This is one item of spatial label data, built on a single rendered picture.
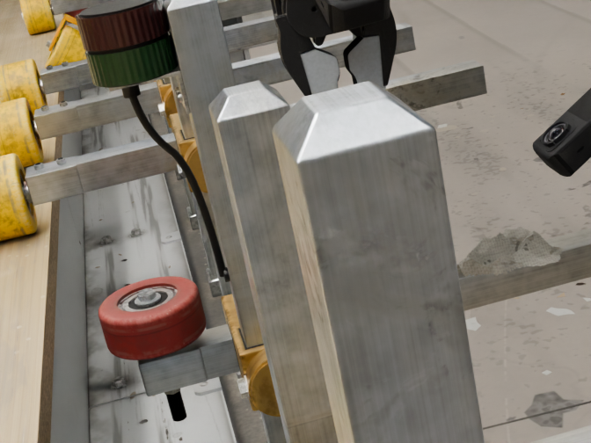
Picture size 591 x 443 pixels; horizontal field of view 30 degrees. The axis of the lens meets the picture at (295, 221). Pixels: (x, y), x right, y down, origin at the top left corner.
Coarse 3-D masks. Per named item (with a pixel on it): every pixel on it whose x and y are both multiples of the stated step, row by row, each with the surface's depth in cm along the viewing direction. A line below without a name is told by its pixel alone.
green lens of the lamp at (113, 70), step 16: (144, 48) 73; (160, 48) 74; (96, 64) 74; (112, 64) 73; (128, 64) 73; (144, 64) 73; (160, 64) 74; (176, 64) 76; (96, 80) 75; (112, 80) 74; (128, 80) 74; (144, 80) 74
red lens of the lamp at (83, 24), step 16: (160, 0) 74; (112, 16) 72; (128, 16) 72; (144, 16) 73; (160, 16) 74; (80, 32) 74; (96, 32) 73; (112, 32) 72; (128, 32) 72; (144, 32) 73; (160, 32) 74; (96, 48) 73; (112, 48) 73
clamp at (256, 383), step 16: (224, 304) 91; (240, 336) 85; (240, 352) 82; (256, 352) 82; (240, 368) 86; (256, 368) 81; (240, 384) 82; (256, 384) 81; (272, 384) 81; (256, 400) 81; (272, 400) 82
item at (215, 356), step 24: (552, 240) 92; (576, 240) 92; (456, 264) 92; (552, 264) 90; (576, 264) 91; (480, 288) 90; (504, 288) 90; (528, 288) 91; (216, 336) 88; (144, 360) 86; (168, 360) 86; (192, 360) 87; (216, 360) 87; (144, 384) 87; (168, 384) 87; (192, 384) 88
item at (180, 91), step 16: (128, 0) 76; (144, 0) 74; (80, 16) 74; (96, 16) 73; (128, 48) 73; (128, 96) 76; (144, 128) 78; (160, 144) 78; (176, 160) 78; (192, 176) 79; (208, 224) 80; (224, 272) 82
